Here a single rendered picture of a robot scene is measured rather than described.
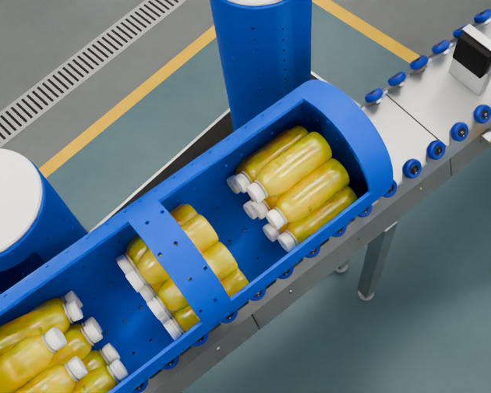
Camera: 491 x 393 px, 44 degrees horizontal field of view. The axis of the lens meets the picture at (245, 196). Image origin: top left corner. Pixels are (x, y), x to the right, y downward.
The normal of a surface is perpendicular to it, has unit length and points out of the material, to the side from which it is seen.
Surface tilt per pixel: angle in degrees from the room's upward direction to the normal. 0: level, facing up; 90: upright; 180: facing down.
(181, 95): 0
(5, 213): 0
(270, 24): 90
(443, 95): 0
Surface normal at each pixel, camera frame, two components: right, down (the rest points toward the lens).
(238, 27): -0.42, 0.82
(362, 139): 0.25, -0.02
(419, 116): -0.09, -0.46
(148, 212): -0.28, -0.69
